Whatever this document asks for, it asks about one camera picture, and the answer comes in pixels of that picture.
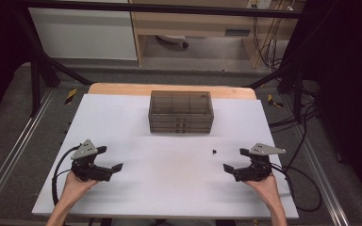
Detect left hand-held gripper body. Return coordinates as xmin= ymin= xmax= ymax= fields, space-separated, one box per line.
xmin=70 ymin=138 xmax=113 ymax=183

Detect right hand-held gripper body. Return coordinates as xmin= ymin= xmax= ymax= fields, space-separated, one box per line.
xmin=233 ymin=142 xmax=287 ymax=183

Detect translucent brown drawer box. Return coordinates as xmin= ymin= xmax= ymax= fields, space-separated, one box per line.
xmin=147 ymin=89 xmax=215 ymax=135

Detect person's right hand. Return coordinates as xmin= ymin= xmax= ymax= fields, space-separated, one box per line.
xmin=243 ymin=174 xmax=281 ymax=207

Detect person's left hand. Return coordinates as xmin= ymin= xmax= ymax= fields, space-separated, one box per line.
xmin=60 ymin=171 xmax=99 ymax=207

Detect yellow black tape strip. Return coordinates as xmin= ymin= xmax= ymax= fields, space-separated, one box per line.
xmin=266 ymin=93 xmax=285 ymax=108
xmin=64 ymin=88 xmax=78 ymax=105

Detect black metal stand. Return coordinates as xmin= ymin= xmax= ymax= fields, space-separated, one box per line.
xmin=245 ymin=12 xmax=312 ymax=121
xmin=12 ymin=8 xmax=94 ymax=118

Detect white cabinet panel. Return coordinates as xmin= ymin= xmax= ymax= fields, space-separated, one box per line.
xmin=27 ymin=7 xmax=139 ymax=61

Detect office chair base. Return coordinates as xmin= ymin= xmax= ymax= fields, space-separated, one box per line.
xmin=156 ymin=34 xmax=189 ymax=49

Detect light wooden desk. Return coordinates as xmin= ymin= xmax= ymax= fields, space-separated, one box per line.
xmin=128 ymin=0 xmax=306 ymax=69

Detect white power strip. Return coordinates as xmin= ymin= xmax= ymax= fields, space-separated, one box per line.
xmin=246 ymin=0 xmax=273 ymax=10

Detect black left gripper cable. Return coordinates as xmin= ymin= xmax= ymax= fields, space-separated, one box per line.
xmin=51 ymin=144 xmax=83 ymax=207

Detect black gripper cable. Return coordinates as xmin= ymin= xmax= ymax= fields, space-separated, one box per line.
xmin=271 ymin=162 xmax=323 ymax=213
xmin=51 ymin=144 xmax=83 ymax=207

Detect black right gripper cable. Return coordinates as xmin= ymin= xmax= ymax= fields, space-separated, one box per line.
xmin=271 ymin=162 xmax=323 ymax=213

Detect aluminium floor rail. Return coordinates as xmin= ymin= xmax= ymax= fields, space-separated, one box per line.
xmin=294 ymin=123 xmax=351 ymax=226
xmin=0 ymin=89 xmax=57 ymax=218

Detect black floor cables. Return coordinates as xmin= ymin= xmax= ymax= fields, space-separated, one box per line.
xmin=268 ymin=78 xmax=320 ymax=173

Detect hanging black cable bundle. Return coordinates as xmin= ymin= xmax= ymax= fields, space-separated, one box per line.
xmin=252 ymin=13 xmax=285 ymax=71

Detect black metal frame bar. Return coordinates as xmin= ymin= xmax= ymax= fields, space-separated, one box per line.
xmin=12 ymin=0 xmax=304 ymax=20

